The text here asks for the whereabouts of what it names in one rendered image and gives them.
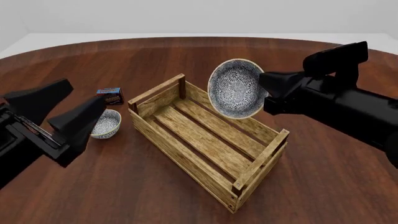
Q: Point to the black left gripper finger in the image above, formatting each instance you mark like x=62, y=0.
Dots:
x=37, y=100
x=77, y=123

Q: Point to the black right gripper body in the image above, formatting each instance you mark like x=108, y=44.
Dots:
x=295, y=102

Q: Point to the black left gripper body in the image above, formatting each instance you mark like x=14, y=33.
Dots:
x=46, y=144

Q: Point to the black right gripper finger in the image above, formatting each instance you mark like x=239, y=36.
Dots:
x=280, y=81

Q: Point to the large blue patterned bowl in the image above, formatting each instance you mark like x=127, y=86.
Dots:
x=234, y=89

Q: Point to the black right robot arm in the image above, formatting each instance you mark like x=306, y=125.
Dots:
x=357, y=112

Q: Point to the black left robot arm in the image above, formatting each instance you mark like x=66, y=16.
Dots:
x=15, y=161

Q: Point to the small blue patterned bowl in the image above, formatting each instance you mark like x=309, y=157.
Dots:
x=107, y=126

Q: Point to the wooden slat tray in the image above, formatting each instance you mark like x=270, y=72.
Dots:
x=205, y=137

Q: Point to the small printed food box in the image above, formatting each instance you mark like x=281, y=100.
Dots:
x=111, y=95

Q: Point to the black flat plate on stalk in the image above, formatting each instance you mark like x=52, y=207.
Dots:
x=335, y=58

